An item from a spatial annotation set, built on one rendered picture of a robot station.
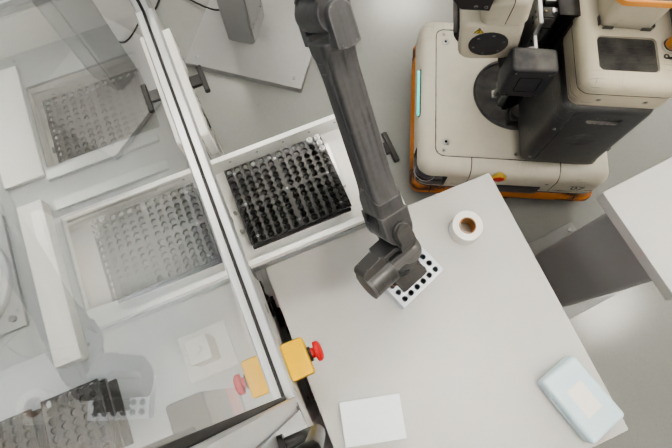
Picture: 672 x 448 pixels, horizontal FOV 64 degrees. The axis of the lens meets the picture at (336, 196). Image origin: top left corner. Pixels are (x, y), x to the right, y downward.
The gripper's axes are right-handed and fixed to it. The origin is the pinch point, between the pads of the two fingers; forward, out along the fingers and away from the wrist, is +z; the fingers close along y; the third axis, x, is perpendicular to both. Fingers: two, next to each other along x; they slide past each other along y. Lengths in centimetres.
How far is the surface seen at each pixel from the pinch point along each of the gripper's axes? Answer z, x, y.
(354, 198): -2.8, 4.4, -17.6
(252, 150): -8.1, -6.4, -39.3
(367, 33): 76, 83, -89
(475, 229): 0.4, 20.9, 5.0
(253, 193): -8.7, -12.6, -31.0
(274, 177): -9.0, -7.0, -30.9
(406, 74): 77, 81, -64
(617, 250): 19, 53, 33
